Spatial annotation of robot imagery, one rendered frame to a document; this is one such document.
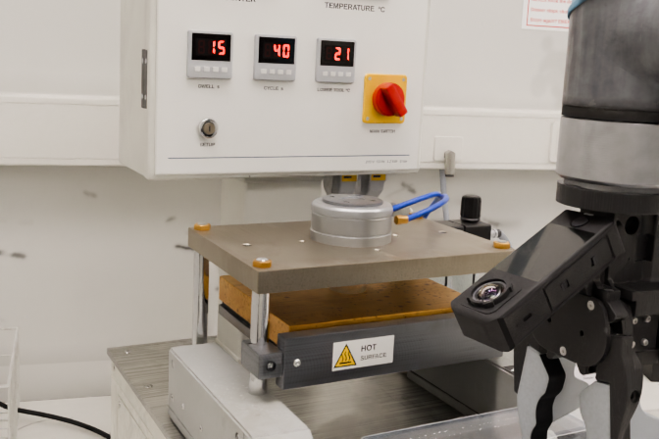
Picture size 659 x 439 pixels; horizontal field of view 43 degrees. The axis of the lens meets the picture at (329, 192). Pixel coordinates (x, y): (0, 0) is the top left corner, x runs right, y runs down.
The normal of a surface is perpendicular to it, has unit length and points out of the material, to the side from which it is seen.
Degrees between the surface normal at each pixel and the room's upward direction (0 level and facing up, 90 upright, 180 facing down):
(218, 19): 90
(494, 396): 90
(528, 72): 90
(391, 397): 0
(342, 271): 90
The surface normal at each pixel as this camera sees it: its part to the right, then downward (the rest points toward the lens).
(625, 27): -0.74, -0.01
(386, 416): 0.05, -0.99
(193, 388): -0.88, 0.04
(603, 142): -0.59, 0.09
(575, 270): 0.50, 0.13
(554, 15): 0.29, 0.17
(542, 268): -0.41, -0.84
